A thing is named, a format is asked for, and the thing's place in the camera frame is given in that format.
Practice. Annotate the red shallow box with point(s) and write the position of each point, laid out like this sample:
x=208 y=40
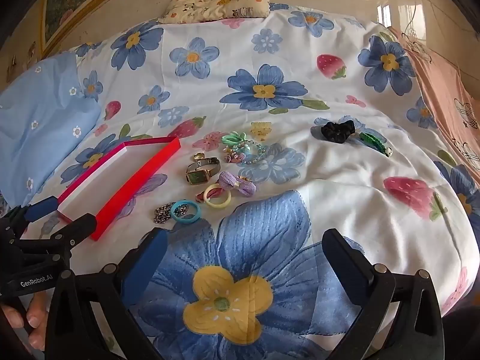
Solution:
x=142 y=180

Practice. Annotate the white floral quilt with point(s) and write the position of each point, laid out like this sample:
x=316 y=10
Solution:
x=337 y=195

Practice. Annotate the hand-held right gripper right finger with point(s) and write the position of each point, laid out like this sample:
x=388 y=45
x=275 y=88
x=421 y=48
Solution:
x=348 y=266

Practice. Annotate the black scrunchie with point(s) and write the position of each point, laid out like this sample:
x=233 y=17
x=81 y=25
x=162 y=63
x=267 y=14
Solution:
x=335 y=131

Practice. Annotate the yellow claw hair clip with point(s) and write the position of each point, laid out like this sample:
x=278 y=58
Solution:
x=260 y=129

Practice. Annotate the green hair clip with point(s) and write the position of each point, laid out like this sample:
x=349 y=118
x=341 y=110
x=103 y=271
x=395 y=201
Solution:
x=373 y=138

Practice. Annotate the panda print pillow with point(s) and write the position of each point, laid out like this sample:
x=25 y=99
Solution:
x=217 y=2

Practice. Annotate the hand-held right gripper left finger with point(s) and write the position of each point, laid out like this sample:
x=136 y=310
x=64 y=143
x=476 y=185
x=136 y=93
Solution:
x=150 y=258

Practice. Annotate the pink printed blanket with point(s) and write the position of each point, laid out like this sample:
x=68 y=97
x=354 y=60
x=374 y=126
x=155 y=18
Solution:
x=442 y=93

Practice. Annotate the pink hair clip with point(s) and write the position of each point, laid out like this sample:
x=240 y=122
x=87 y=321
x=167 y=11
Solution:
x=200 y=195

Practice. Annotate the purple knitted bow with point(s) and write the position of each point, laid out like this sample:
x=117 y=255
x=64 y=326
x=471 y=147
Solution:
x=232 y=183

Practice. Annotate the gold watch with green face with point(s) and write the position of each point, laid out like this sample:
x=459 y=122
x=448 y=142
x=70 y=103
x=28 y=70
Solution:
x=198 y=176

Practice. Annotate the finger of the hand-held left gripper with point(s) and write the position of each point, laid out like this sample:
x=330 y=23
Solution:
x=41 y=210
x=77 y=227

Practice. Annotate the light blue flowered pillow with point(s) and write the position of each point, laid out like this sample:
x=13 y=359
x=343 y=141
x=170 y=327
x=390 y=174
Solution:
x=45 y=120

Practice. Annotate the person's left hand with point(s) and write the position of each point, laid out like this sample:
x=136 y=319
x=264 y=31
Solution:
x=32 y=318

